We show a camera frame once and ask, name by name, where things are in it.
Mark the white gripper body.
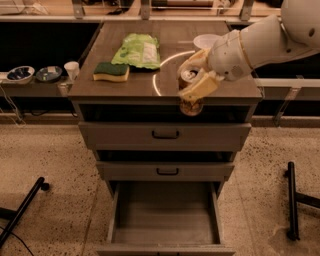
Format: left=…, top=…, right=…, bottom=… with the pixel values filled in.
left=207, top=30, right=252, bottom=81

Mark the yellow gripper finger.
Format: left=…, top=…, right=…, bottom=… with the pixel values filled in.
left=177, top=49, right=210, bottom=79
left=178, top=72, right=221, bottom=101

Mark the orange soda can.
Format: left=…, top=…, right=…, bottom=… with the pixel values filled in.
left=178, top=68, right=203, bottom=117

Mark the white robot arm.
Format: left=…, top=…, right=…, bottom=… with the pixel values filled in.
left=177, top=0, right=320, bottom=102

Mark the grey wooden drawer cabinet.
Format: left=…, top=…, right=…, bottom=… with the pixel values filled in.
left=67, top=19, right=263, bottom=256

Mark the top grey drawer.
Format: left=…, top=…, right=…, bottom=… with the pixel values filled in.
left=79, top=122, right=251, bottom=152

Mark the middle grey drawer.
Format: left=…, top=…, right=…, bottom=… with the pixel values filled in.
left=97, top=161, right=234, bottom=182

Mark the bottom grey open drawer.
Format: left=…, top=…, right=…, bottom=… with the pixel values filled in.
left=97, top=181, right=235, bottom=256

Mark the white bowl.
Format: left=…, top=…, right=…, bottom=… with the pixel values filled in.
left=193, top=34, right=220, bottom=50

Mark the green snack bag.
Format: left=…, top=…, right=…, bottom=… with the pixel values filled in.
left=111, top=33, right=160, bottom=70

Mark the green yellow sponge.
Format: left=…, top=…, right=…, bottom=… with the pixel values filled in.
left=93, top=62, right=130, bottom=82

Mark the white paper cup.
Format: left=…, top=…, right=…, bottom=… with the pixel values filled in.
left=64, top=61, right=80, bottom=81

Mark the black right stand leg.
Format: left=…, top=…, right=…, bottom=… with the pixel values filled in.
left=284, top=162, right=320, bottom=241

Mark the black stand leg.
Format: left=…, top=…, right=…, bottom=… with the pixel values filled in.
left=284, top=162, right=320, bottom=241
left=0, top=177, right=50, bottom=248

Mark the dark blue shallow bowl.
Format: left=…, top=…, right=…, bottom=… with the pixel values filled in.
left=36, top=66, right=62, bottom=83

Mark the side shelf ledge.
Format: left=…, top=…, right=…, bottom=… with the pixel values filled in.
left=0, top=72, right=72, bottom=97

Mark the blue patterned bowl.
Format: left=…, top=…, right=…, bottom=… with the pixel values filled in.
left=6, top=66, right=35, bottom=84

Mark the black left stand leg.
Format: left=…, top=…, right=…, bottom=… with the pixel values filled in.
left=0, top=177, right=50, bottom=248

